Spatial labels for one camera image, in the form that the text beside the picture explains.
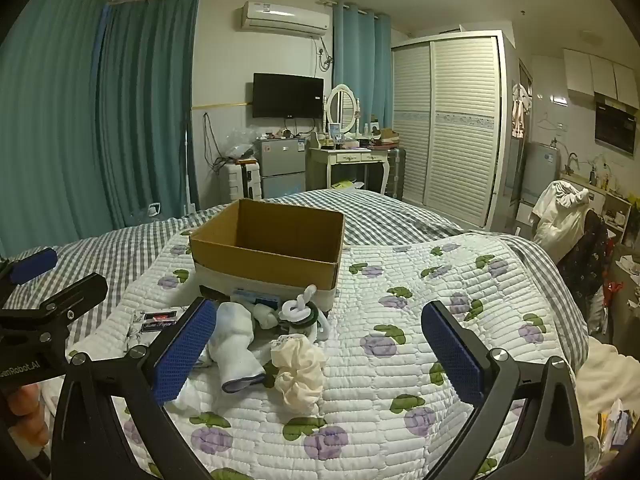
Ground plastic-wrapped packet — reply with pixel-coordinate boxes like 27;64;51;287
128;307;188;347

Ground white dressing table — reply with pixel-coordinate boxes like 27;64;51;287
306;146;392;196

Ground oval white mirror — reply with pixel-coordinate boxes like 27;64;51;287
325;84;360;137

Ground black range hood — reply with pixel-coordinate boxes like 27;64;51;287
594;92;640;157

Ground white cloth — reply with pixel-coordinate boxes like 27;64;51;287
170;347;227;417

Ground silver mini fridge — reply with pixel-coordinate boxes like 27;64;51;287
254;137;309;200

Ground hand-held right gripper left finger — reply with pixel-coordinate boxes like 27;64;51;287
51;297;218;480

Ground person's left hand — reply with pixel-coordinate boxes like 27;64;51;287
4;382;51;453

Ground white cable bundle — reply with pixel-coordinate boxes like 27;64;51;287
252;284;331;342

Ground cardboard box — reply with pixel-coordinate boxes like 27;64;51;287
189;198;346;313

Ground black wall television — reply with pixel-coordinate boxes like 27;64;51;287
251;73;325;120

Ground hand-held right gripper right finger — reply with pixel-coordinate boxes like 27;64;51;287
421;301;586;480

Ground white floral quilt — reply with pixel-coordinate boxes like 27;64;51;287
37;232;592;480

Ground white pole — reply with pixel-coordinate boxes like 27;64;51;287
183;130;194;217

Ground cream scrunchie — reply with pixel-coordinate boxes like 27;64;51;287
272;334;327;415

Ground silver suitcase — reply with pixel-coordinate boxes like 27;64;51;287
385;147;407;200

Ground cluttered kitchen counter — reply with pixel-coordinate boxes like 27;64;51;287
560;157;635;247

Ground wide teal curtain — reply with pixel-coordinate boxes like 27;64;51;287
0;0;110;260

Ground narrow teal curtain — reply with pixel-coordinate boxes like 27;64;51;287
332;0;394;134

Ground dark floral garment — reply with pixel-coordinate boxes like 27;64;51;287
556;210;609;307

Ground white ribbed suitcase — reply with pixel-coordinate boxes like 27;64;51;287
223;160;264;204

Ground clear plastic bag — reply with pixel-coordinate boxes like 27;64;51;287
222;127;259;162

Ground black wall cable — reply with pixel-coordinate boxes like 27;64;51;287
202;112;227;174

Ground air conditioner power cable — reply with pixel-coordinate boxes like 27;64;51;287
317;35;335;72

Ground silver appliance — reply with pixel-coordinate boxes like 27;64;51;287
522;141;564;202

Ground hanging pink white clothes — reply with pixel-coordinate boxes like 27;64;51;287
512;82;532;139

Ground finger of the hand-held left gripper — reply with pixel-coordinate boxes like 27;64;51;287
0;247;59;288
30;273;109;335

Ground pleated teal curtain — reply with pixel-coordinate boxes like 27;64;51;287
97;0;201;229

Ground pile of papers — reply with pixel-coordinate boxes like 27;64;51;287
596;400;637;477

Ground white wall cabinets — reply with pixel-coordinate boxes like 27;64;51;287
563;48;640;110

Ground white louvred wardrobe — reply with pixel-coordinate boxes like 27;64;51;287
390;30;522;232

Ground white air conditioner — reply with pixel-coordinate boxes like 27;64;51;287
237;1;332;38

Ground white sock with blue cuff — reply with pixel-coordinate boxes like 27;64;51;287
207;302;267;394

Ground cream fleece blanket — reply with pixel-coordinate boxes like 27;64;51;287
575;337;640;442

